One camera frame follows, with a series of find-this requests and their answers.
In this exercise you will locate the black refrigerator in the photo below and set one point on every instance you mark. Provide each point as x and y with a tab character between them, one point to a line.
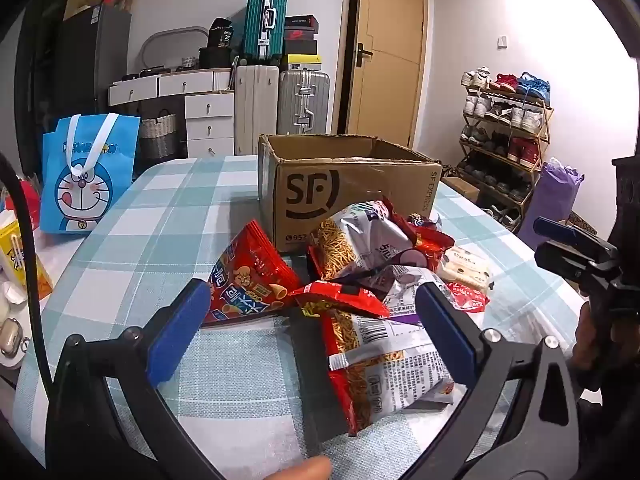
95	60

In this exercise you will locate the oval white-framed mirror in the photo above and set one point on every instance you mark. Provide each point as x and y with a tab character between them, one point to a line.
172	47

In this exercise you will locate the cream white snack packet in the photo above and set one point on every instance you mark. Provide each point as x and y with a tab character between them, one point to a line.
465	265

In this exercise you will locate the white drawer cabinet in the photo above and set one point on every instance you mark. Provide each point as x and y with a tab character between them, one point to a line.
207	110

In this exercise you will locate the person's left hand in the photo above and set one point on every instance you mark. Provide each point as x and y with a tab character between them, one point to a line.
302	470

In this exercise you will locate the purple gift bag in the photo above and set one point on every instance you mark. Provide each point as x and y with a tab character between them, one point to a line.
550	200

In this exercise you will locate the wooden door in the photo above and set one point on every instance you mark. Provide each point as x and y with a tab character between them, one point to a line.
390	60

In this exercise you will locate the person's right hand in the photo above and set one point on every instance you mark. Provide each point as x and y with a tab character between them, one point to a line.
585	345

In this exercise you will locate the small cardboard box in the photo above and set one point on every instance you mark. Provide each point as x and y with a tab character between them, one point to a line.
460	189

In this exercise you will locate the black printed bag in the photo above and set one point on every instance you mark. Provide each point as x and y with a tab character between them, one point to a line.
220	32

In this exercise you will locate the shoe rack with shoes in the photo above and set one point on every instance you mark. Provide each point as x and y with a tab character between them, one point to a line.
530	87

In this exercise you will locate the beige suitcase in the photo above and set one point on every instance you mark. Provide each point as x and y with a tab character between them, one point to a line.
255	110

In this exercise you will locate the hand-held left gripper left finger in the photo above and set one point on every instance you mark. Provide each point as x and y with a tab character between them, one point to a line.
177	332

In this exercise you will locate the red foil snack packet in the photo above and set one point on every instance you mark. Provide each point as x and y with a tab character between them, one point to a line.
465	300
425	242

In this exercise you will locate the brown cardboard box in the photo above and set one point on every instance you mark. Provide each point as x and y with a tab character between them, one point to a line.
300	185

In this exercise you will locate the woven laundry basket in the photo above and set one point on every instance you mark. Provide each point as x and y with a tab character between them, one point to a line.
157	135

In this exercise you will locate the silver noodle snack packet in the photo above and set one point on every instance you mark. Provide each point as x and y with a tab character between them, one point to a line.
385	365
350	245

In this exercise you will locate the black red shoe box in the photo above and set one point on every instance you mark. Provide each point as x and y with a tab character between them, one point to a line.
300	35

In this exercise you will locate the yellow black box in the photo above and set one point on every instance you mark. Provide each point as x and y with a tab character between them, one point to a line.
300	63

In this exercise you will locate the wooden shoe rack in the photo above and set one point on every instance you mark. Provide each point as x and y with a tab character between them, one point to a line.
546	130

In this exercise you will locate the yellow carton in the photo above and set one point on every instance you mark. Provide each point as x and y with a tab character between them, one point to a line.
20	265

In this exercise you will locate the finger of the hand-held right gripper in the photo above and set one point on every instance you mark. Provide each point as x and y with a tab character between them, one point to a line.
562	260
557	231

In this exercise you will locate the black storage box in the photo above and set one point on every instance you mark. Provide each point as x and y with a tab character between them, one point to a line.
215	58

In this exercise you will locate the teal suitcase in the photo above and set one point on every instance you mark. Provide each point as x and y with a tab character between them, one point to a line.
255	35

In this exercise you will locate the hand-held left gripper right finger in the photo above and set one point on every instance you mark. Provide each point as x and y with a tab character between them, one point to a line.
445	332

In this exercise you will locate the earbuds case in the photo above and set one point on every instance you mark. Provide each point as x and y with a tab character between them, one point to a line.
10	340

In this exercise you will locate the silver suitcase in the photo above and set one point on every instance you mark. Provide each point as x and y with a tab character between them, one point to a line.
300	100

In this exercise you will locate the blue cartoon tote bag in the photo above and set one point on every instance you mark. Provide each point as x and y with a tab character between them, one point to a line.
85	195

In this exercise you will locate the red cartoon snack packet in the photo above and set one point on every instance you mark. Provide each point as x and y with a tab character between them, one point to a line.
245	280

